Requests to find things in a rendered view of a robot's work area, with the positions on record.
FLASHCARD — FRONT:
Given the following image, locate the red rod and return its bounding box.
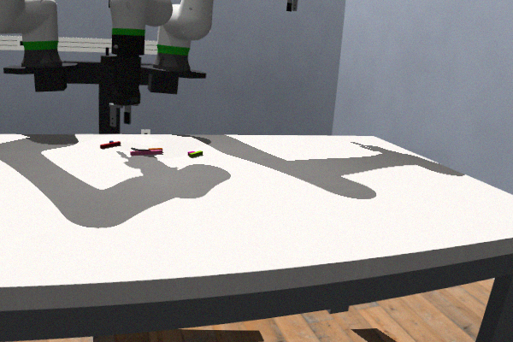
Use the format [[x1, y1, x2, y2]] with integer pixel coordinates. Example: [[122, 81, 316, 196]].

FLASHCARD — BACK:
[[100, 141, 121, 149]]

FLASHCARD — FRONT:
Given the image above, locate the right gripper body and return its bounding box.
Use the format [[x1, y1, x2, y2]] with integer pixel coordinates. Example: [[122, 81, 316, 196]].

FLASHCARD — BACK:
[[101, 34, 144, 106]]

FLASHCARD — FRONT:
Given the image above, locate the pink rod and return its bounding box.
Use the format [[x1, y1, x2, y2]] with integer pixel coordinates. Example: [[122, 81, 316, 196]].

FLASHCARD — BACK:
[[130, 150, 162, 156]]

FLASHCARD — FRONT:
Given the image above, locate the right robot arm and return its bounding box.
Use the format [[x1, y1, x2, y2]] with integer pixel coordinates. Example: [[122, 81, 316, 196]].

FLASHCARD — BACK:
[[0, 0, 173, 67]]

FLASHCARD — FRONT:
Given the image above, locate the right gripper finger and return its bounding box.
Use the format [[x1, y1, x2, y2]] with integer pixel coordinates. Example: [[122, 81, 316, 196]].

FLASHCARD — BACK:
[[109, 103, 123, 127], [124, 104, 139, 124]]

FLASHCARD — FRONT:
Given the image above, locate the lime green rod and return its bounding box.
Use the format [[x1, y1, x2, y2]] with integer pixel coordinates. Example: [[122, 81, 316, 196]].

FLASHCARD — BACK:
[[189, 150, 203, 158]]

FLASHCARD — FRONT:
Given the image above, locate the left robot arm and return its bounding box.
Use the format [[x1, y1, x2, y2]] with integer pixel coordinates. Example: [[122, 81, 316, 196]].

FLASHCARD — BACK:
[[152, 0, 214, 71]]

